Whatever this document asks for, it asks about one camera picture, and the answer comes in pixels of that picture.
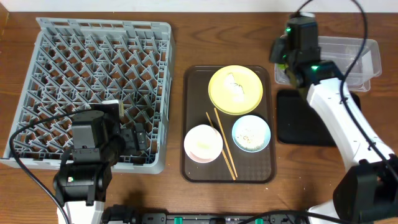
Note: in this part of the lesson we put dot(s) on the white cup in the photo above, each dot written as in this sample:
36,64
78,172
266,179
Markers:
203,141

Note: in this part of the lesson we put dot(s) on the black tray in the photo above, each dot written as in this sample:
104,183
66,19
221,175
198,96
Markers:
298,123

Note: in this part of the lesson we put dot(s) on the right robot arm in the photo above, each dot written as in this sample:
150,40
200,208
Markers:
368,191

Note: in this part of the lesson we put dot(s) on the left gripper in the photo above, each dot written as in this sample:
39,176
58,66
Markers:
138,139

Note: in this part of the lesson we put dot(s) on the wooden chopstick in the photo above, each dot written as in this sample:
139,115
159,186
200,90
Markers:
222,151
230,160

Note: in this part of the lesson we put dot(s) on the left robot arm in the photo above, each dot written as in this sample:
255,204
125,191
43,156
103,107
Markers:
98,144

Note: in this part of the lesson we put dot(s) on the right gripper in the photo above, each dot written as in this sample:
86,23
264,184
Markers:
277,51

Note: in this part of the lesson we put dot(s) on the grey dishwasher rack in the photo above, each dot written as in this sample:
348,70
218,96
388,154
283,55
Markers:
80,62

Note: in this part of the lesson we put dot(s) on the pink bowl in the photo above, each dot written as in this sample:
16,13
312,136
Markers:
197,159

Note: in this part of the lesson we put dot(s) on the clear plastic bin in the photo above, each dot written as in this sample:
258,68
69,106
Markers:
342,50

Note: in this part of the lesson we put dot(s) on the wooden chopstick right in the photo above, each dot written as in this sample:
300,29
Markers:
230,160

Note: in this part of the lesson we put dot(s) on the green snack wrapper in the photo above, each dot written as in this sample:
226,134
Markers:
282,66

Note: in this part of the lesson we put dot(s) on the white tissue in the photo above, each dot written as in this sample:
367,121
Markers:
234,89

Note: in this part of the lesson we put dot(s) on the brown serving tray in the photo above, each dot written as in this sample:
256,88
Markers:
252,167

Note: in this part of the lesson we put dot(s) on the light blue bowl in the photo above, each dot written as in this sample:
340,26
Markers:
251,133

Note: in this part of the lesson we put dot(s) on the wooden chopstick left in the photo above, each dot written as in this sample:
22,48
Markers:
222,151

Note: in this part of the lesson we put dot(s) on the yellow plate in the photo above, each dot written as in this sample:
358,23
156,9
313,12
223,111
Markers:
248,79

